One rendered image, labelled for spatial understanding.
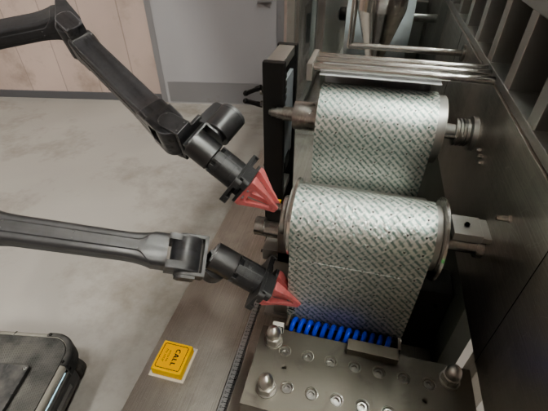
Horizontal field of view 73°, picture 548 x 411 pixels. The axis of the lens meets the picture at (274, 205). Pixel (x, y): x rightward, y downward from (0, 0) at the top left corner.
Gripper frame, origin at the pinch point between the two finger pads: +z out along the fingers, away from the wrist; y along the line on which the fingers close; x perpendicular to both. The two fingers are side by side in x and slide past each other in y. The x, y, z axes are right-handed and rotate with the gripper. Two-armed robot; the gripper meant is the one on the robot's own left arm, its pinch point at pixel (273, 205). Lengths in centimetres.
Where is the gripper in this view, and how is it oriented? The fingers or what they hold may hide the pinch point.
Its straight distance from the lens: 72.3
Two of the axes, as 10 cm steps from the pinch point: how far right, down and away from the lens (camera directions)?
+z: 7.7, 6.2, 1.4
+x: 5.6, -5.7, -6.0
